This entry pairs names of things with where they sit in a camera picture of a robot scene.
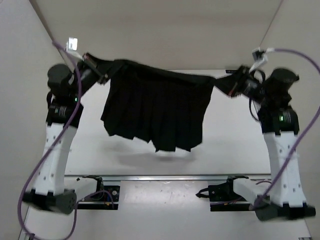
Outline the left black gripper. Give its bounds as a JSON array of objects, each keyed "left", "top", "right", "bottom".
[{"left": 76, "top": 45, "right": 128, "bottom": 91}]

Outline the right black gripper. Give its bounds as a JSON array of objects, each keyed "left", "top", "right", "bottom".
[{"left": 209, "top": 63, "right": 270, "bottom": 103}]

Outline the black pleated skirt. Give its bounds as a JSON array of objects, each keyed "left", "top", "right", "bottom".
[{"left": 101, "top": 60, "right": 215, "bottom": 152}]

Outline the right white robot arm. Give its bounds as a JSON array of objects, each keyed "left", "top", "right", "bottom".
[{"left": 214, "top": 66, "right": 316, "bottom": 222}]

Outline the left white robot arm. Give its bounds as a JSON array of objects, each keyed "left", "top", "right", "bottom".
[{"left": 21, "top": 53, "right": 122, "bottom": 215}]

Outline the right table label sticker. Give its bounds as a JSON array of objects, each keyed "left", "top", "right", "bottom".
[{"left": 225, "top": 69, "right": 239, "bottom": 74}]

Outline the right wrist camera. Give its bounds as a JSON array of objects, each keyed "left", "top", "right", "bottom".
[{"left": 263, "top": 67, "right": 300, "bottom": 99}]

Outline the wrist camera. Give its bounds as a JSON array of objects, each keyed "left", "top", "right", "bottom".
[
  {"left": 263, "top": 67, "right": 300, "bottom": 99},
  {"left": 47, "top": 63, "right": 76, "bottom": 98}
]

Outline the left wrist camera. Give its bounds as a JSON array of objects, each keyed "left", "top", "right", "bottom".
[{"left": 47, "top": 63, "right": 76, "bottom": 98}]

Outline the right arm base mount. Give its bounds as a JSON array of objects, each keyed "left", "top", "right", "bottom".
[{"left": 195, "top": 183, "right": 251, "bottom": 212}]

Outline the aluminium front rail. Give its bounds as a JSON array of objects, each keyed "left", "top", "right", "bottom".
[{"left": 63, "top": 174, "right": 273, "bottom": 183}]

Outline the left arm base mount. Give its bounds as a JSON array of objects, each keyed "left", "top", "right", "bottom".
[{"left": 77, "top": 179, "right": 121, "bottom": 211}]

